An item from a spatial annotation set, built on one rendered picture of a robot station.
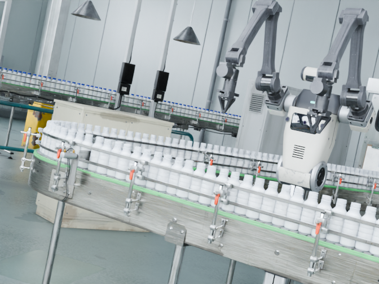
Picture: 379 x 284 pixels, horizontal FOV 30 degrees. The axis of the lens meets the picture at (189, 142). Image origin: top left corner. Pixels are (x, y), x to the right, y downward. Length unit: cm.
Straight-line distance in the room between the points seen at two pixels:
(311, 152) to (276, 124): 560
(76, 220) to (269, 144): 304
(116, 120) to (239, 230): 422
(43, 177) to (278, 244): 133
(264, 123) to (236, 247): 604
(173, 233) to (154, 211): 14
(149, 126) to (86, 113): 75
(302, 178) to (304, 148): 15
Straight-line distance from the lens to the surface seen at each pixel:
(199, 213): 300
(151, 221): 314
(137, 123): 714
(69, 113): 702
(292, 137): 349
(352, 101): 331
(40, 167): 364
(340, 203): 276
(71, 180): 337
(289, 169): 349
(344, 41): 311
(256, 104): 902
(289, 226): 283
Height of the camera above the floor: 140
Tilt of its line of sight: 3 degrees down
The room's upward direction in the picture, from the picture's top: 12 degrees clockwise
